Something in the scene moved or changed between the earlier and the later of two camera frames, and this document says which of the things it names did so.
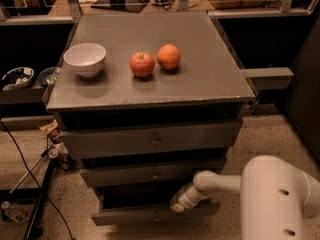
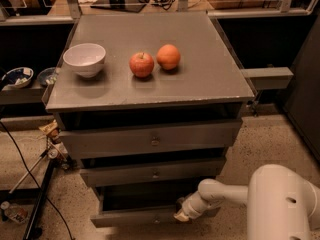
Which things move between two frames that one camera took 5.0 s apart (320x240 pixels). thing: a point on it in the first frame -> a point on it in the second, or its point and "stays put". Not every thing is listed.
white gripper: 187,197 -> 191,208
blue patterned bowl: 18,76 stays put
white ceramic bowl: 86,59 stays put
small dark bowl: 48,75 stays put
